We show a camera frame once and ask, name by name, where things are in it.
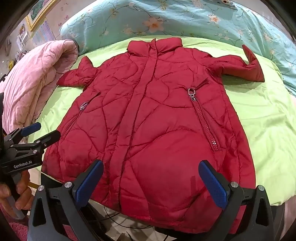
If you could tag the pink quilt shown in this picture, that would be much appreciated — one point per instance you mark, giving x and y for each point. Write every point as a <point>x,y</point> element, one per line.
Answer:
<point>39,76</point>

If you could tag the gold framed picture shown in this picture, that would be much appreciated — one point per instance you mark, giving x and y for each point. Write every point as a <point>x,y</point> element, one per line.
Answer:
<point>37,14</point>

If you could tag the wall poster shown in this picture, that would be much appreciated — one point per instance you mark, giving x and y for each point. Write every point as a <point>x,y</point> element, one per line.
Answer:
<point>44,32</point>

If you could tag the pink rug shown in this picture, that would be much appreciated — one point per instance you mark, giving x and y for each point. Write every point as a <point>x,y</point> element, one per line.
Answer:
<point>9,229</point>

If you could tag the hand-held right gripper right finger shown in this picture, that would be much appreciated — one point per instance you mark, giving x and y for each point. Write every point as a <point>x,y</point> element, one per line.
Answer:
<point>212,183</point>

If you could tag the white flower print pillow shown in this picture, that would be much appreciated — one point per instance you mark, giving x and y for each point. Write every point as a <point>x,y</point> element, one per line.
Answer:
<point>227,2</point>

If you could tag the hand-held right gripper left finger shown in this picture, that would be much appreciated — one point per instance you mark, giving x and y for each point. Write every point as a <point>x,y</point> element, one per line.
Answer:
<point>89,183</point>

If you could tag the red quilted jacket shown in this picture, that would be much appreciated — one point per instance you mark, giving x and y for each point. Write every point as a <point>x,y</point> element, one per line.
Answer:
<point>157,115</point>

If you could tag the teal floral quilt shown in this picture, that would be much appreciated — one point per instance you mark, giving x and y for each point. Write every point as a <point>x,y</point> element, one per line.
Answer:
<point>185,18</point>

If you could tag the light green bed sheet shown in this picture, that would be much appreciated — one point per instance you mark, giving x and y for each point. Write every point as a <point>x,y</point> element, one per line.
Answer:
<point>261,129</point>

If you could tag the person's left hand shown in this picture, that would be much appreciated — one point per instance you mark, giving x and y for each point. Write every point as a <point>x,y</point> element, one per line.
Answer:
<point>22,192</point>

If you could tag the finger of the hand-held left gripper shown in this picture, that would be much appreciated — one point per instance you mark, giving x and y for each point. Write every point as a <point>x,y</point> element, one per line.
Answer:
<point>31,128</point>
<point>47,139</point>

